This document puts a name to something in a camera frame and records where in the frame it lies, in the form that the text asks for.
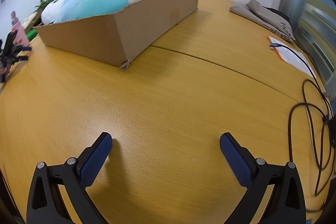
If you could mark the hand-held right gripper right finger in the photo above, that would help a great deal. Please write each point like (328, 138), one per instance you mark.
(236, 163)

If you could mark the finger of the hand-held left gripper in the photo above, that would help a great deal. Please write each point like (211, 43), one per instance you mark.
(23, 49)
(20, 58)

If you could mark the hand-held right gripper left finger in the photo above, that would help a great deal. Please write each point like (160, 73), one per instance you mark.
(95, 161)

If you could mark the cardboard box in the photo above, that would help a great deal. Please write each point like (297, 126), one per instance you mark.
(105, 37)

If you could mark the green plastic item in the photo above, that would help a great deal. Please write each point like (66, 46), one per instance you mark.
(31, 34)

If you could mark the pink packet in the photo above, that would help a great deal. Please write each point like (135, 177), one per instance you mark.
(19, 29)

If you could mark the black power adapter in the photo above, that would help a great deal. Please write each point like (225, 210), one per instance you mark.
(332, 132)

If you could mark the white paper sheet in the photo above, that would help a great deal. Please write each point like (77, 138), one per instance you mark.
(291, 56)

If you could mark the beige canvas tote bag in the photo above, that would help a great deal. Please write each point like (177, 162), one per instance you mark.
(252, 10)

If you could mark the glass door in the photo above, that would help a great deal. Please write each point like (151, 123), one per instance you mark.
(315, 16)

